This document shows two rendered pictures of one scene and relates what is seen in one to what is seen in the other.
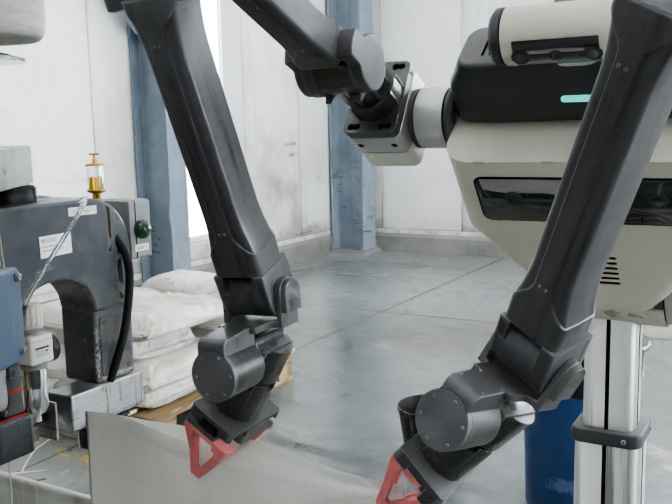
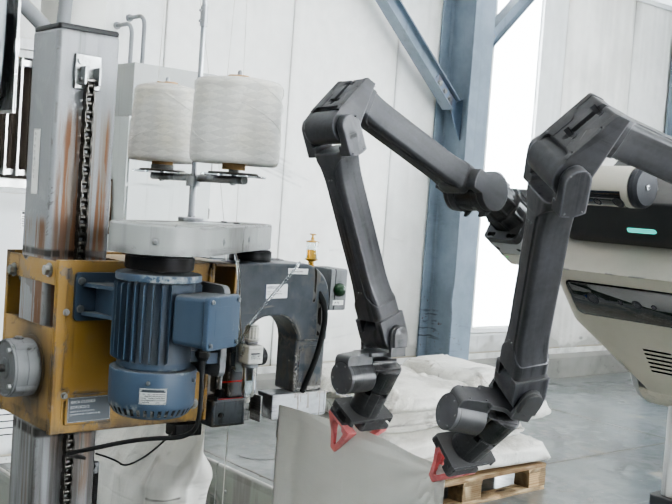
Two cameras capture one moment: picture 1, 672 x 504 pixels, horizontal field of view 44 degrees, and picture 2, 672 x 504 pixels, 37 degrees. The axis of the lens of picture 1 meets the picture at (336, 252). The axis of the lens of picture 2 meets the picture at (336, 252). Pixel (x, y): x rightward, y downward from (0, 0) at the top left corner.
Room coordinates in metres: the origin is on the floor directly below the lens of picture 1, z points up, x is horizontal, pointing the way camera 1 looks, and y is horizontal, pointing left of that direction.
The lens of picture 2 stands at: (-0.78, -0.44, 1.48)
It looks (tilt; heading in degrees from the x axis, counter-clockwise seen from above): 3 degrees down; 20
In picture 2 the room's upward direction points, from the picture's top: 4 degrees clockwise
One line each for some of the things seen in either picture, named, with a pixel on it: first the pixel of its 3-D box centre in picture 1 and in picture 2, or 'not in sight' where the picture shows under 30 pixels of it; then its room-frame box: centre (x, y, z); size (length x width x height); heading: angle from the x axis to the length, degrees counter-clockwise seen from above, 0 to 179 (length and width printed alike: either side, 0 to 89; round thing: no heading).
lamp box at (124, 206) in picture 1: (122, 228); (327, 287); (1.28, 0.33, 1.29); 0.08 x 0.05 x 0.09; 60
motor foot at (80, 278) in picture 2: not in sight; (115, 299); (0.77, 0.54, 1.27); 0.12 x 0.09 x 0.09; 150
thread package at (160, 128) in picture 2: not in sight; (164, 123); (1.02, 0.61, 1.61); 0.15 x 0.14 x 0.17; 60
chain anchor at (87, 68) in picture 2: not in sight; (90, 72); (0.78, 0.63, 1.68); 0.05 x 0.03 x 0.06; 150
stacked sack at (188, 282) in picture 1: (201, 287); (460, 375); (4.64, 0.77, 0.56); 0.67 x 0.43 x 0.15; 60
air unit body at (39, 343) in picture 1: (34, 361); (250, 363); (1.03, 0.39, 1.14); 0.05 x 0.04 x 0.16; 150
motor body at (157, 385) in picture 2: not in sight; (154, 342); (0.75, 0.45, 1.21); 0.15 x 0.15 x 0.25
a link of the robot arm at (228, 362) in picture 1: (244, 335); (367, 358); (0.90, 0.10, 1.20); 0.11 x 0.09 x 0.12; 151
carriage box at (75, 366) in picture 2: not in sight; (105, 335); (0.90, 0.64, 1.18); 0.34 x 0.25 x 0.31; 150
